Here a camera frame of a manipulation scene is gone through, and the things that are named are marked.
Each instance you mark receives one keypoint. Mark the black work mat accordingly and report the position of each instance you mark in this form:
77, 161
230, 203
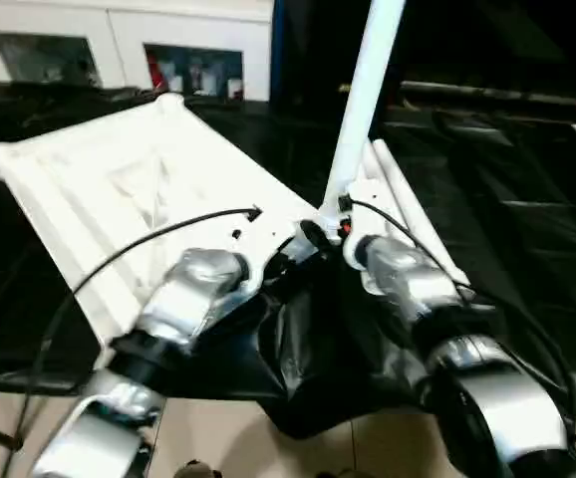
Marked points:
527, 219

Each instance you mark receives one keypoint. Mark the black metal rail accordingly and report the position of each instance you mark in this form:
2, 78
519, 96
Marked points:
507, 95

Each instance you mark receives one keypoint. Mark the white table top frame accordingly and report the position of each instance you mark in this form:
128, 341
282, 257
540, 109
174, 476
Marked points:
119, 189

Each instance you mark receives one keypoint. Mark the white glass-door cabinet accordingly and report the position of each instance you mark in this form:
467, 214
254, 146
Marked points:
119, 35

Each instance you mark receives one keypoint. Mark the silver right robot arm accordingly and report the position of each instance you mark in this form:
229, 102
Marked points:
447, 329

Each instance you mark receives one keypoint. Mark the white plastic table leg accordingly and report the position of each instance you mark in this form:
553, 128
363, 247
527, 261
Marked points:
423, 224
380, 164
363, 100

